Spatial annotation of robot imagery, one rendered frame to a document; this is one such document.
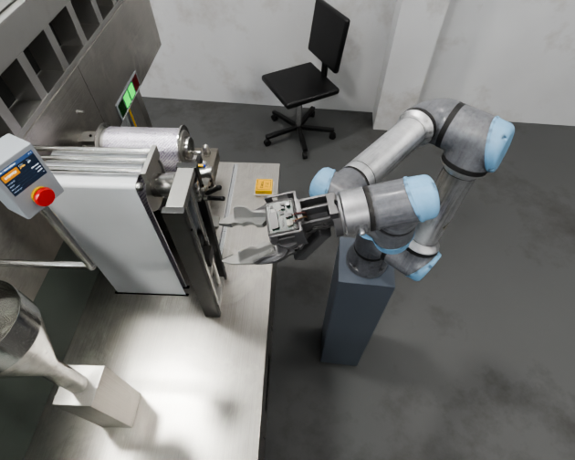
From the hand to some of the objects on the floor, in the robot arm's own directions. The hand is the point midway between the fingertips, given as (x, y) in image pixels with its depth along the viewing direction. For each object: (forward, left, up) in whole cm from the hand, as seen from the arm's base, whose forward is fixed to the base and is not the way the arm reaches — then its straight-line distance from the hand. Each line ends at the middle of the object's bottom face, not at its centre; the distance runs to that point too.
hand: (228, 242), depth 65 cm
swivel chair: (+4, -220, -152) cm, 268 cm away
